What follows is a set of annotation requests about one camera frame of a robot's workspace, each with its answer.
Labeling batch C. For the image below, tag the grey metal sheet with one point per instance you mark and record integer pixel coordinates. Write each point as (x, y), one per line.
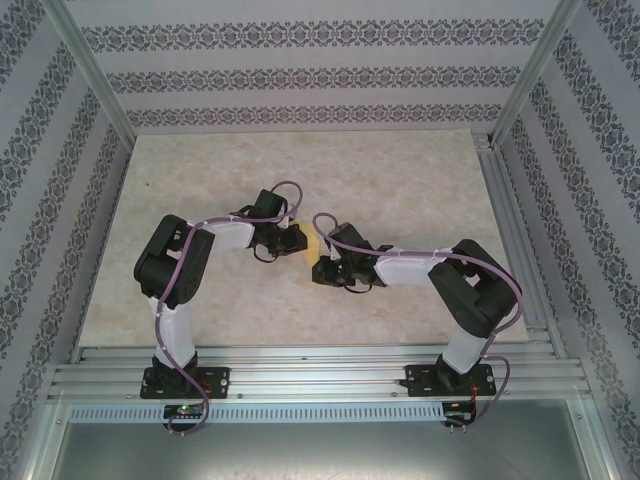
(320, 450)

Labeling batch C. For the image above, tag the aluminium side rail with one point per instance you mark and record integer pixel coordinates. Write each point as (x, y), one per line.
(87, 300)
(517, 220)

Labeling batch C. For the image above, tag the small circuit board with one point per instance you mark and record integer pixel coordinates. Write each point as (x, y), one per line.
(457, 411)
(182, 411)

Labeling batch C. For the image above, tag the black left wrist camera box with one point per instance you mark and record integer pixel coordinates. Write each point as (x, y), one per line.
(270, 204)

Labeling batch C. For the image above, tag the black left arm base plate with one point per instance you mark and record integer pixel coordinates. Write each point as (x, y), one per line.
(215, 382)

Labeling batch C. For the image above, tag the aluminium mounting rail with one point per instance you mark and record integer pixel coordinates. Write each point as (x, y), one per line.
(310, 375)

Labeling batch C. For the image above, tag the yellow paper sheet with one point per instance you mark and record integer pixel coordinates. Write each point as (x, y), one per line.
(312, 250)

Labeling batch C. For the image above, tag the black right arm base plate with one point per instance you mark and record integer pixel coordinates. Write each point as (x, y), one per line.
(420, 380)

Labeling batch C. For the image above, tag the aluminium frame post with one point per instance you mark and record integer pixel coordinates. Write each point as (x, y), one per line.
(91, 70)
(535, 70)

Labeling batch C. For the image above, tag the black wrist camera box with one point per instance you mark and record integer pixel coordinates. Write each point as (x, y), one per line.
(350, 240)
(270, 204)

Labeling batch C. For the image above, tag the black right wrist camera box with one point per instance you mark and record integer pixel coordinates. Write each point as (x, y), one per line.
(350, 240)

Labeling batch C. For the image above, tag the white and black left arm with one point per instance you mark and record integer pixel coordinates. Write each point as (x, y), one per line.
(170, 270)

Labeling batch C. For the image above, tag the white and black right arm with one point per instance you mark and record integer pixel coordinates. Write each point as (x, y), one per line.
(465, 295)

